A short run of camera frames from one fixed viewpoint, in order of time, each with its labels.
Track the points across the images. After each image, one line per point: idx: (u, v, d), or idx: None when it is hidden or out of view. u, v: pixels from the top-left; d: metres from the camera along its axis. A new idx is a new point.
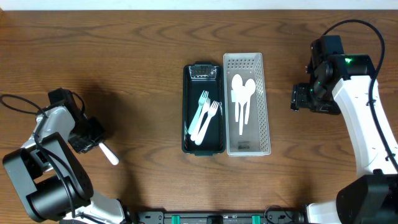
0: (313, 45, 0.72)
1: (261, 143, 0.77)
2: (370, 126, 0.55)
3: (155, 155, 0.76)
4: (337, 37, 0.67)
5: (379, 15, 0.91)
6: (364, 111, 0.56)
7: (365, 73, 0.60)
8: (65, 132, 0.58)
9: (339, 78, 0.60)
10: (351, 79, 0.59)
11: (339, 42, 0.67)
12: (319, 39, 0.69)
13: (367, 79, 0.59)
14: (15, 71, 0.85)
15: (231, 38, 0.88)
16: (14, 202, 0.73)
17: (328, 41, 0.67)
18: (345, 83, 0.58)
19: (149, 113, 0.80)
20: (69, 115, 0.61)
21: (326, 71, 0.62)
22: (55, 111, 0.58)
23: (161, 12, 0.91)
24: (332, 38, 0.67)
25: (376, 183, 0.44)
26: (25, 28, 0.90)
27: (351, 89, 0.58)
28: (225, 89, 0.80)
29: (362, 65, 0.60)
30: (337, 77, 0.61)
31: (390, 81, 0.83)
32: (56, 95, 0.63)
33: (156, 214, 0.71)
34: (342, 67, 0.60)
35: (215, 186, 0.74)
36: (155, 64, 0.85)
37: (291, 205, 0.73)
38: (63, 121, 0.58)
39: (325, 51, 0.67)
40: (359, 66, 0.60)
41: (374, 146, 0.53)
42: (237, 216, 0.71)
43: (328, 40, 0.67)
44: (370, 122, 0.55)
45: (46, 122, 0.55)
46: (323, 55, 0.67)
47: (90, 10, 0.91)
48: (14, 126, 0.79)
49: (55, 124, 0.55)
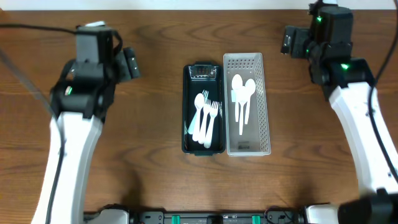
0: (322, 12, 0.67)
1: (261, 143, 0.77)
2: (371, 140, 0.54)
3: (155, 155, 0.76)
4: (347, 17, 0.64)
5: (379, 15, 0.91)
6: (363, 122, 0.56)
7: (363, 79, 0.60)
8: (86, 165, 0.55)
9: (337, 86, 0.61)
10: (349, 87, 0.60)
11: (347, 25, 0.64)
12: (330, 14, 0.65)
13: (366, 88, 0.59)
14: (15, 71, 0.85)
15: (231, 38, 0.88)
16: (14, 203, 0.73)
17: (337, 23, 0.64)
18: (343, 91, 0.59)
19: (149, 114, 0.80)
20: (93, 130, 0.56)
21: (323, 77, 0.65)
22: (76, 148, 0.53)
23: (161, 12, 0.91)
24: (342, 18, 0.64)
25: (381, 205, 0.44)
26: (25, 28, 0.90)
27: (349, 99, 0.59)
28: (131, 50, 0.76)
29: (359, 70, 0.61)
30: (334, 84, 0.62)
31: (390, 81, 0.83)
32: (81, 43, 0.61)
33: (156, 214, 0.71)
34: (339, 74, 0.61)
35: (215, 186, 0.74)
36: (155, 64, 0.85)
37: (291, 205, 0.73)
38: (82, 165, 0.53)
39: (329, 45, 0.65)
40: (356, 72, 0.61)
41: (374, 160, 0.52)
42: (237, 216, 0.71)
43: (337, 22, 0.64)
44: (372, 137, 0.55)
45: (64, 171, 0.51)
46: (327, 43, 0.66)
47: (89, 10, 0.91)
48: (13, 126, 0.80)
49: (70, 173, 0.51)
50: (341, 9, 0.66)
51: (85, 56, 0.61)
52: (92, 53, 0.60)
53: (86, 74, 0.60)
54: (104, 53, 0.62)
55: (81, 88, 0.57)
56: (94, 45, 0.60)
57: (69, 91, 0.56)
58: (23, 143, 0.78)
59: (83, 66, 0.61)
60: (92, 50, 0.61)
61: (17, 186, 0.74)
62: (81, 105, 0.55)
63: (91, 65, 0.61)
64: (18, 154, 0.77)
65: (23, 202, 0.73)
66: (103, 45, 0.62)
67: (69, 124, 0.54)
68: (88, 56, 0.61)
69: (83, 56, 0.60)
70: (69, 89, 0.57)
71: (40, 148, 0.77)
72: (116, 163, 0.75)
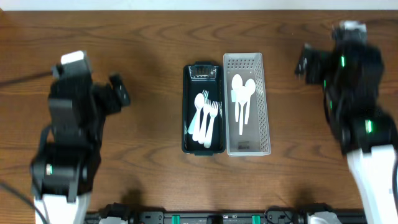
0: (350, 58, 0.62)
1: (261, 143, 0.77)
2: (389, 213, 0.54)
3: (155, 155, 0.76)
4: (380, 68, 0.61)
5: (379, 15, 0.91)
6: (385, 199, 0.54)
7: (388, 142, 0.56)
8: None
9: (359, 150, 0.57)
10: (370, 155, 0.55)
11: (377, 76, 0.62)
12: (362, 63, 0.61)
13: (392, 155, 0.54)
14: (15, 72, 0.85)
15: (231, 38, 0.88)
16: (14, 203, 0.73)
17: (368, 74, 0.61)
18: (364, 160, 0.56)
19: (149, 114, 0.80)
20: (81, 205, 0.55)
21: (344, 135, 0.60)
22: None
23: (161, 12, 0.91)
24: (374, 69, 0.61)
25: None
26: (25, 28, 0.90)
27: (372, 173, 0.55)
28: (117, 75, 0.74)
29: (385, 128, 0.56)
30: (355, 146, 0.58)
31: (389, 81, 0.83)
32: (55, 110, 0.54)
33: (156, 214, 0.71)
34: (362, 135, 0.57)
35: (215, 186, 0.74)
36: (155, 64, 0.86)
37: (291, 205, 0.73)
38: None
39: (354, 93, 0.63)
40: (382, 129, 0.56)
41: None
42: (237, 216, 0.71)
43: (368, 73, 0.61)
44: (390, 209, 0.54)
45: None
46: (352, 92, 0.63)
47: (90, 11, 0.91)
48: (14, 126, 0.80)
49: None
50: (371, 51, 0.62)
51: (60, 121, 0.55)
52: (69, 120, 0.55)
53: (67, 137, 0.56)
54: (82, 112, 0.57)
55: (63, 162, 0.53)
56: (71, 112, 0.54)
57: (50, 171, 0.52)
58: (23, 143, 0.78)
59: (64, 128, 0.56)
60: (68, 115, 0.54)
61: (16, 186, 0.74)
62: (65, 180, 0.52)
63: (69, 128, 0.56)
64: (18, 154, 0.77)
65: (23, 202, 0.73)
66: (83, 108, 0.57)
67: (53, 208, 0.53)
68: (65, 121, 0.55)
69: (60, 123, 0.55)
70: (50, 167, 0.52)
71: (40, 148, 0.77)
72: (116, 163, 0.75)
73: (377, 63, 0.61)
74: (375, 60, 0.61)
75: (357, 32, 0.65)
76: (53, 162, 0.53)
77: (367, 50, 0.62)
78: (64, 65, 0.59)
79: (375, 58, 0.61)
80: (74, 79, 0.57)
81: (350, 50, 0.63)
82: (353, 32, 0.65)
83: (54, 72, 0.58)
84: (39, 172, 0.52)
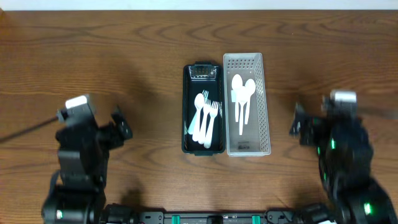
0: (338, 139, 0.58)
1: (261, 143, 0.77)
2: None
3: (155, 155, 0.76)
4: (369, 152, 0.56)
5: (379, 15, 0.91)
6: None
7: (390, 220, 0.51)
8: None
9: None
10: None
11: (369, 158, 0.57)
12: (351, 148, 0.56)
13: None
14: (15, 72, 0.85)
15: (231, 38, 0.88)
16: (14, 203, 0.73)
17: (359, 158, 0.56)
18: None
19: (149, 114, 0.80)
20: None
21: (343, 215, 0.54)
22: None
23: (160, 12, 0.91)
24: (364, 154, 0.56)
25: None
26: (25, 28, 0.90)
27: None
28: (119, 111, 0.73)
29: (382, 207, 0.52)
30: None
31: (389, 81, 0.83)
32: (64, 162, 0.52)
33: (156, 214, 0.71)
34: (362, 217, 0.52)
35: (215, 186, 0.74)
36: (155, 64, 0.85)
37: (291, 205, 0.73)
38: None
39: (346, 175, 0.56)
40: (380, 208, 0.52)
41: None
42: (237, 216, 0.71)
43: (359, 155, 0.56)
44: None
45: None
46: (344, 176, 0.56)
47: (90, 11, 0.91)
48: (14, 126, 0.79)
49: None
50: (360, 134, 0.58)
51: (67, 169, 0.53)
52: (77, 167, 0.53)
53: (73, 185, 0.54)
54: (89, 158, 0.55)
55: (73, 208, 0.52)
56: (78, 162, 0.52)
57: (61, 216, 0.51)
58: (23, 143, 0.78)
59: (71, 176, 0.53)
60: (75, 166, 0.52)
61: (17, 186, 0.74)
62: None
63: (75, 177, 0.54)
64: (18, 154, 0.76)
65: (23, 202, 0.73)
66: (89, 157, 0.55)
67: None
68: (72, 170, 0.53)
69: (67, 172, 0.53)
70: (60, 212, 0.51)
71: (40, 148, 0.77)
72: (116, 163, 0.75)
73: (365, 147, 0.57)
74: (364, 142, 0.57)
75: (348, 102, 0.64)
76: (64, 206, 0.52)
77: (356, 132, 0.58)
78: (68, 109, 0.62)
79: (364, 140, 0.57)
80: (82, 127, 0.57)
81: (338, 132, 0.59)
82: (343, 104, 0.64)
83: (60, 117, 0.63)
84: (49, 218, 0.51)
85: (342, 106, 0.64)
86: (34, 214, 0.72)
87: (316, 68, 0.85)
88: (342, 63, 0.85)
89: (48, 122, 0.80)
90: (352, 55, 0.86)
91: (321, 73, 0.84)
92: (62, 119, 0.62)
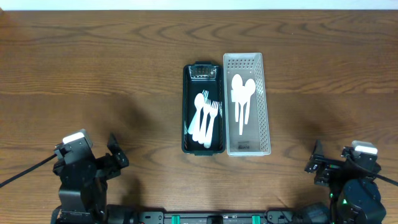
0: (352, 200, 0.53)
1: (261, 143, 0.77)
2: None
3: (155, 155, 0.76)
4: (382, 214, 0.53)
5: (379, 15, 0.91)
6: None
7: None
8: None
9: None
10: None
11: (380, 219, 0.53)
12: (364, 211, 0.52)
13: None
14: (15, 72, 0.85)
15: (231, 38, 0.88)
16: (14, 203, 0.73)
17: (370, 219, 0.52)
18: None
19: (149, 114, 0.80)
20: None
21: None
22: None
23: (160, 12, 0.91)
24: (376, 215, 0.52)
25: None
26: (25, 28, 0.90)
27: None
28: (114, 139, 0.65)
29: None
30: None
31: (390, 81, 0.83)
32: (66, 200, 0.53)
33: (156, 214, 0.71)
34: None
35: (215, 186, 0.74)
36: (155, 64, 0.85)
37: (291, 205, 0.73)
38: None
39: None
40: None
41: None
42: (237, 216, 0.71)
43: (371, 216, 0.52)
44: None
45: None
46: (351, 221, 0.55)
47: (90, 11, 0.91)
48: (13, 126, 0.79)
49: None
50: (374, 194, 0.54)
51: (69, 206, 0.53)
52: (78, 205, 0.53)
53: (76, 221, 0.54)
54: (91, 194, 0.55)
55: None
56: (79, 201, 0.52)
57: None
58: (23, 143, 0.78)
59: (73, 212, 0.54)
60: (76, 203, 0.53)
61: (17, 186, 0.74)
62: None
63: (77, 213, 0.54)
64: (18, 154, 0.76)
65: (23, 202, 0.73)
66: (89, 195, 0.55)
67: None
68: (74, 206, 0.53)
69: (68, 207, 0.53)
70: None
71: (40, 148, 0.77)
72: None
73: (379, 208, 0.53)
74: (377, 203, 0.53)
75: (368, 157, 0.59)
76: None
77: (369, 192, 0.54)
78: (66, 145, 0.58)
79: (377, 201, 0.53)
80: (82, 164, 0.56)
81: (351, 191, 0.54)
82: (363, 158, 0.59)
83: (58, 154, 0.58)
84: None
85: (362, 160, 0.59)
86: (34, 214, 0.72)
87: (316, 68, 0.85)
88: (343, 63, 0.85)
89: (48, 122, 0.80)
90: (352, 55, 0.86)
91: (321, 73, 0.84)
92: (61, 155, 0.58)
